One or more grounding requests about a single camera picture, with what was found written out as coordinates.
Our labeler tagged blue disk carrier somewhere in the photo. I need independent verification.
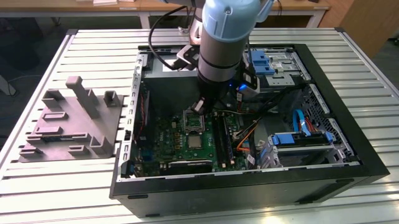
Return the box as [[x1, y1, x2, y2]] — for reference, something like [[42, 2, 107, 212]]
[[271, 132, 337, 147], [249, 50, 275, 76]]

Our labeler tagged small white box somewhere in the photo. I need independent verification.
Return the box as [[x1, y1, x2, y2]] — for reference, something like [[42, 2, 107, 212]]
[[93, 0, 119, 7]]

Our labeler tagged green motherboard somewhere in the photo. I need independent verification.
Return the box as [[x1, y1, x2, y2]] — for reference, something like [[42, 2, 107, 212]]
[[130, 102, 250, 178]]

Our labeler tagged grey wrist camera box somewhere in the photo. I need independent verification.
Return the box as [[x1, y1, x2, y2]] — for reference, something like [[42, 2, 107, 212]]
[[177, 45, 201, 71]]

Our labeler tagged orange wire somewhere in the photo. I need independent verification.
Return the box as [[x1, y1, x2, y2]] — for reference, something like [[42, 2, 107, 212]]
[[237, 134, 254, 154]]

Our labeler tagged metal drive cage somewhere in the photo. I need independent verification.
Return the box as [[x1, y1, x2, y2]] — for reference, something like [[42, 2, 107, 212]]
[[243, 49, 313, 103], [258, 130, 360, 169]]

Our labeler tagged red twisted wire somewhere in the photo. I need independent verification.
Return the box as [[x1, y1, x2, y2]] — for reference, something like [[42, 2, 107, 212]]
[[139, 92, 149, 140]]

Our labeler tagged black RAM slot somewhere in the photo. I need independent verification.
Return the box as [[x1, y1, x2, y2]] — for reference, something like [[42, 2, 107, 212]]
[[211, 111, 231, 169]]

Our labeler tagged blue RAM stick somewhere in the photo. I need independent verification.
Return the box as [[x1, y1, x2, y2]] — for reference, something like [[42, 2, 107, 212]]
[[42, 136, 77, 142], [221, 112, 237, 165]]

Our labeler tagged grey parts rack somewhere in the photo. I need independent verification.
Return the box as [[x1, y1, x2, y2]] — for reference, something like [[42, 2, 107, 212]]
[[19, 76, 131, 163]]

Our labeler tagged metal socket cover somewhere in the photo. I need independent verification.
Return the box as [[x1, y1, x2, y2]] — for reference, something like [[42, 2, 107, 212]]
[[183, 108, 206, 133]]

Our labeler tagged black office chair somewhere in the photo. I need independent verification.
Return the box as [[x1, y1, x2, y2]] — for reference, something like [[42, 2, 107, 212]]
[[0, 16, 45, 73]]

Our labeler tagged grey power supply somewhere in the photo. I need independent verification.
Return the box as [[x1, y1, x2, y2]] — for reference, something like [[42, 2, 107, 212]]
[[142, 57, 206, 114]]

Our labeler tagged black graphics card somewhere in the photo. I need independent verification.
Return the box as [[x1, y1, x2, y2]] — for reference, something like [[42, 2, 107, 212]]
[[167, 159, 215, 175]]

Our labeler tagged black camera cable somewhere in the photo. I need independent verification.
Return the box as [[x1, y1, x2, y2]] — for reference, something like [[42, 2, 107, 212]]
[[149, 6, 190, 70]]

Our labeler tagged black PC case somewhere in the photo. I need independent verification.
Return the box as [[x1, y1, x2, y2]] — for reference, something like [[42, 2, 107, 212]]
[[109, 43, 392, 219]]

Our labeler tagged blue data wire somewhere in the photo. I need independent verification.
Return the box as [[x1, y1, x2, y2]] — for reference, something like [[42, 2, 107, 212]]
[[293, 109, 313, 137]]

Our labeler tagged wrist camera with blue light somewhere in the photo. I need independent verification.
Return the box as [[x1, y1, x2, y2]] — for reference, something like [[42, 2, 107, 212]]
[[238, 71, 262, 95]]

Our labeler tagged CPU socket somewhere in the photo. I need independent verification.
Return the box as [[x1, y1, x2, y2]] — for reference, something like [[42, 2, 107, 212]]
[[186, 132, 207, 152]]

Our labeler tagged black power cable bundle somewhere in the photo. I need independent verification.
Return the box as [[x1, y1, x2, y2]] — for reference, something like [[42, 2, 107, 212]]
[[249, 86, 301, 122]]

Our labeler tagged wooden cabinet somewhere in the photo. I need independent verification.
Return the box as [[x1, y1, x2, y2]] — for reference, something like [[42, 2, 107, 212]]
[[318, 0, 399, 62]]

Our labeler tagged wooden desk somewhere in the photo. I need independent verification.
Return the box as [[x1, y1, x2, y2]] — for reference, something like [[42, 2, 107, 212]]
[[0, 0, 332, 28]]

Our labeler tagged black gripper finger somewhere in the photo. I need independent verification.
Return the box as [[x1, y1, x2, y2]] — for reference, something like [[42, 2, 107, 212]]
[[191, 99, 207, 115]]

